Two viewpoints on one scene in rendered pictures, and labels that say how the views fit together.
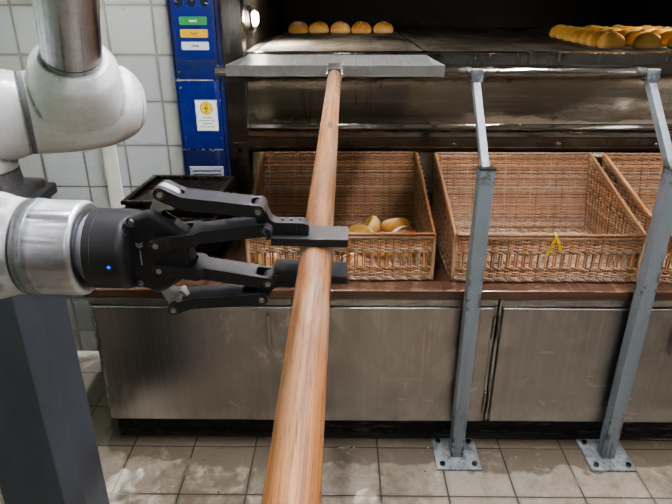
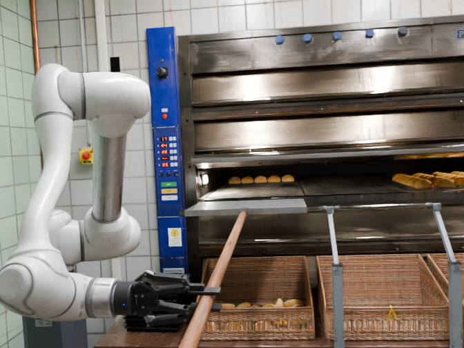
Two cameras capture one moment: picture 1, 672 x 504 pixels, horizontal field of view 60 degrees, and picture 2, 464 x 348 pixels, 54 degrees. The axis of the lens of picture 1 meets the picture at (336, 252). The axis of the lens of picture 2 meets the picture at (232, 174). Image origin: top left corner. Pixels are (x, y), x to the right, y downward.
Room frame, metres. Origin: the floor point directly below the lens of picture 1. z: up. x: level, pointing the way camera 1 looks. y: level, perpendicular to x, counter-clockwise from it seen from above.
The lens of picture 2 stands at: (-0.49, -0.15, 1.47)
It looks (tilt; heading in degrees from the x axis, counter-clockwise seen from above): 3 degrees down; 6
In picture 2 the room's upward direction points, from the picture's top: 3 degrees counter-clockwise
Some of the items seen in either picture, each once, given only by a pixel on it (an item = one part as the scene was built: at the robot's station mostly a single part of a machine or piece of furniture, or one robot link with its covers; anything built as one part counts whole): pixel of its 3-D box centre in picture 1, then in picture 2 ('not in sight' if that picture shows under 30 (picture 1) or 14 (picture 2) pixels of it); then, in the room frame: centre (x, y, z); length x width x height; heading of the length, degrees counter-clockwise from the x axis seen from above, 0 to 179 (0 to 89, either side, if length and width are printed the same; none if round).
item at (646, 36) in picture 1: (631, 35); (441, 179); (2.47, -1.18, 1.21); 0.61 x 0.48 x 0.06; 179
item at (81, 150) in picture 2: not in sight; (89, 155); (2.01, 0.91, 1.46); 0.10 x 0.07 x 0.10; 89
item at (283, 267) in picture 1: (310, 271); (206, 306); (0.50, 0.02, 1.12); 0.07 x 0.03 x 0.01; 89
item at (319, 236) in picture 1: (310, 235); (204, 291); (0.50, 0.02, 1.15); 0.07 x 0.03 x 0.01; 89
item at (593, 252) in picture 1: (526, 211); (377, 293); (1.77, -0.61, 0.72); 0.56 x 0.49 x 0.28; 89
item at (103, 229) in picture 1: (144, 248); (137, 297); (0.50, 0.18, 1.14); 0.09 x 0.07 x 0.08; 89
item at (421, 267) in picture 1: (339, 210); (255, 294); (1.78, -0.01, 0.72); 0.56 x 0.49 x 0.28; 90
